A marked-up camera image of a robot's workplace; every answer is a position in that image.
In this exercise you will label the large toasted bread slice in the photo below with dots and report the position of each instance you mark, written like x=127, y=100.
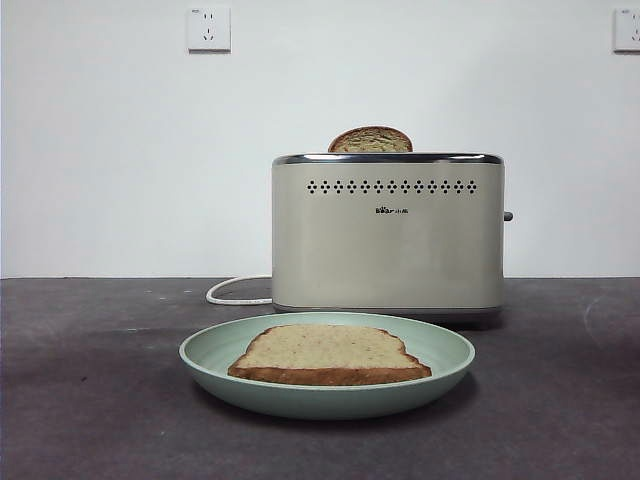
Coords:
x=325, y=350

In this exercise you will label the small toasted bread slice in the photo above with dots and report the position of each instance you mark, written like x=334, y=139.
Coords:
x=370, y=141

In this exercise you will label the pale green round plate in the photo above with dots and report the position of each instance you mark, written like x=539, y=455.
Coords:
x=325, y=400

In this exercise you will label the cream and chrome toaster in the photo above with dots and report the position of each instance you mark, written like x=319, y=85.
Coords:
x=390, y=250

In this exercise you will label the white wall socket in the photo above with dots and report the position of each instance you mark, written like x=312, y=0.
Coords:
x=629, y=30
x=210, y=30

